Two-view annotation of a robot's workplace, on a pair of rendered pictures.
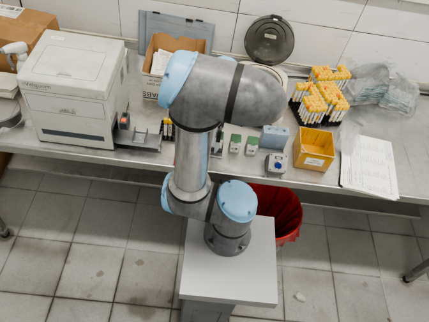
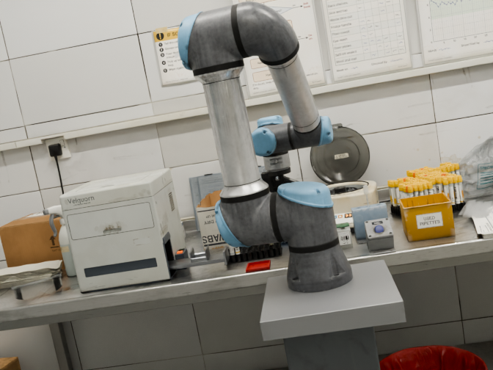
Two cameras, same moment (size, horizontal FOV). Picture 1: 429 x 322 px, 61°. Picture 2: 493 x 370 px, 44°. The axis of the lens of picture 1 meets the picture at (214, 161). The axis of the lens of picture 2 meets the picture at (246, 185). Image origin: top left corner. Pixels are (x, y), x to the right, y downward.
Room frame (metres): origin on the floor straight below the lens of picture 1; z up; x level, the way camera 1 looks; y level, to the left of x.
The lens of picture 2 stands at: (-0.80, -0.25, 1.37)
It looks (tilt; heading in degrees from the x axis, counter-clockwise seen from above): 9 degrees down; 12
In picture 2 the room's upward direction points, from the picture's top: 10 degrees counter-clockwise
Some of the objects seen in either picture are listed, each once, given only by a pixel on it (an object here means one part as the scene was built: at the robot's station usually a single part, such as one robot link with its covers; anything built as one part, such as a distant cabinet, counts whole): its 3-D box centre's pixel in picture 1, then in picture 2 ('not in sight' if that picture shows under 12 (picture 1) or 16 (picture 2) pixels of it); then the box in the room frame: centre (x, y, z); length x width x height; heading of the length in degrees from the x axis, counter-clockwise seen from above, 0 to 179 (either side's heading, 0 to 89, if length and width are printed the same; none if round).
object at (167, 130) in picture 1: (181, 124); (250, 238); (0.97, 0.15, 0.93); 0.17 x 0.09 x 0.11; 96
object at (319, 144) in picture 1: (313, 149); (426, 216); (0.98, -0.37, 0.93); 0.13 x 0.13 x 0.10; 2
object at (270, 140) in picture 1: (273, 138); (370, 222); (1.00, -0.21, 0.92); 0.10 x 0.07 x 0.10; 97
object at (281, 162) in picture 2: not in sight; (276, 162); (0.92, 0.03, 1.16); 0.08 x 0.08 x 0.05
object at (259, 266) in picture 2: not in sight; (258, 266); (0.85, 0.12, 0.88); 0.07 x 0.07 x 0.01; 6
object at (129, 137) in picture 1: (134, 136); (193, 258); (0.87, 0.31, 0.92); 0.21 x 0.07 x 0.05; 96
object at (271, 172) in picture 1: (276, 160); (378, 233); (0.90, -0.23, 0.92); 0.13 x 0.07 x 0.08; 6
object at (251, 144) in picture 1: (251, 145); (343, 236); (0.95, -0.13, 0.91); 0.05 x 0.04 x 0.07; 6
